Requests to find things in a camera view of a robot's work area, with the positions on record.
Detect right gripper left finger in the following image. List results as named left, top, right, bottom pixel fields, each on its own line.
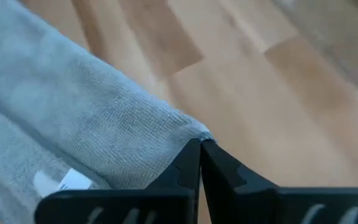
left=145, top=138, right=201, bottom=224

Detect grey microfiber towel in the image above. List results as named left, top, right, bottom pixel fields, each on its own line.
left=0, top=0, right=214, bottom=224

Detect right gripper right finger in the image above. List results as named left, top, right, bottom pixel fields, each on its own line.
left=201, top=139, right=280, bottom=224

